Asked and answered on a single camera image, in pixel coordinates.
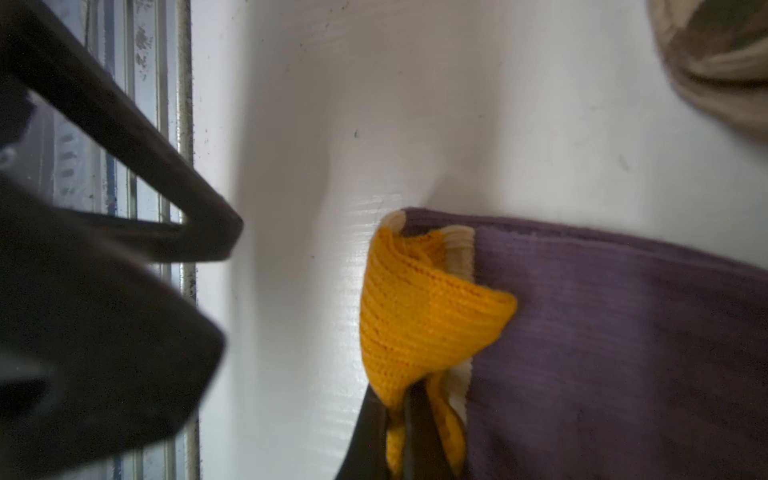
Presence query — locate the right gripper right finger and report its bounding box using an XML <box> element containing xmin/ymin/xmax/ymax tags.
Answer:
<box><xmin>402</xmin><ymin>380</ymin><xmax>455</xmax><ymax>480</ymax></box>

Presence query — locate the purple sock with yellow cuff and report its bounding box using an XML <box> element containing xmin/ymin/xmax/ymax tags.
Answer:
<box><xmin>360</xmin><ymin>209</ymin><xmax>767</xmax><ymax>479</ymax></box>

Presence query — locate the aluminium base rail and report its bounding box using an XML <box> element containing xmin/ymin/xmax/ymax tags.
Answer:
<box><xmin>0</xmin><ymin>0</ymin><xmax>202</xmax><ymax>480</ymax></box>

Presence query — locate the beige brown argyle sock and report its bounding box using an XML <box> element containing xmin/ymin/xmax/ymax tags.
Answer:
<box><xmin>647</xmin><ymin>0</ymin><xmax>767</xmax><ymax>139</ymax></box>

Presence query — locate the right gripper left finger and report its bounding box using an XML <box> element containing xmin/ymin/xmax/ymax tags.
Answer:
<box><xmin>335</xmin><ymin>385</ymin><xmax>390</xmax><ymax>480</ymax></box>

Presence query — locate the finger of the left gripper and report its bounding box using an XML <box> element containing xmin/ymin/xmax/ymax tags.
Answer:
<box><xmin>1</xmin><ymin>1</ymin><xmax>243</xmax><ymax>263</ymax></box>
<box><xmin>1</xmin><ymin>179</ymin><xmax>225</xmax><ymax>479</ymax></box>

